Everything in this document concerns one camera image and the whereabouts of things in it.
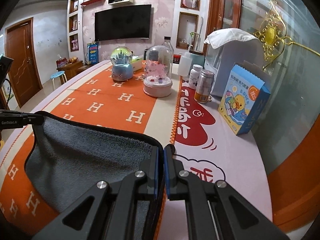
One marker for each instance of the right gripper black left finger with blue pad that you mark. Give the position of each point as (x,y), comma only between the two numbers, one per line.
(107,211)

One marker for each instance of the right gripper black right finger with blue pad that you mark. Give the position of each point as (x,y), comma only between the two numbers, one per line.
(214,210)

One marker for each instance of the purple grey microfibre towel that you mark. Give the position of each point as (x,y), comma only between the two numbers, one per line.
(69,157)

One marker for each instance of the pink cartoon print table cloth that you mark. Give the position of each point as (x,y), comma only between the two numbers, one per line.
(210,149)

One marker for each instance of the blue round stool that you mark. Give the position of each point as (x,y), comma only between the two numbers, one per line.
(59,74)

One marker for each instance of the brown wooden tv cabinet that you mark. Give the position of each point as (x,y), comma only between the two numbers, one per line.
(73,69)

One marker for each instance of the brown wooden door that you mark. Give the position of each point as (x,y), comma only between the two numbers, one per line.
(23,73)

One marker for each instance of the orange H-pattern table cloth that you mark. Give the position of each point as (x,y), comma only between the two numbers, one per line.
(91,97)

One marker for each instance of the blue poster board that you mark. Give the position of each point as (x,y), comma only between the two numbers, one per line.
(92,53)

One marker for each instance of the blue duck print box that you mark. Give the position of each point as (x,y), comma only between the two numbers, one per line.
(246,93)

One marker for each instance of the amber jar silver lid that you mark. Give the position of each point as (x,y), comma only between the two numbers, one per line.
(204,86)

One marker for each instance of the blue castle snow globe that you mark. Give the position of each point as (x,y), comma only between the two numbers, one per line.
(122,69)

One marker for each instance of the pink glass dome ornament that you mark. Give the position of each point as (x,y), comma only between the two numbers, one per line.
(157,72)

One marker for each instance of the white pill bottle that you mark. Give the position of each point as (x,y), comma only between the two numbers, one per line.
(194,76)

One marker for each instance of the white water dispenser appliance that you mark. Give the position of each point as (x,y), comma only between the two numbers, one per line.
(223,53)

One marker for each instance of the white plastic bottle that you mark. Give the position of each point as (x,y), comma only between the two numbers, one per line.
(184,64)

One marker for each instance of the clear glass bottle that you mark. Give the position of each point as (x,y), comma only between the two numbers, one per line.
(167,43)

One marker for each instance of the white cloth on appliance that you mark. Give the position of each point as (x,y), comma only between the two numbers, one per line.
(230,36)

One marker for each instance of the gold ornament on glass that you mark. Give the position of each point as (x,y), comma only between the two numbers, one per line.
(272,33)

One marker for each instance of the orange sliding door frame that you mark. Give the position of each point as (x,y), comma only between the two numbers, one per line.
(294,184)

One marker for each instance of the red wall shelf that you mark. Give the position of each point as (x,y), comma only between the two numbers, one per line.
(88,2)

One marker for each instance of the black wall television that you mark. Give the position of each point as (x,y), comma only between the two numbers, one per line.
(123,23)

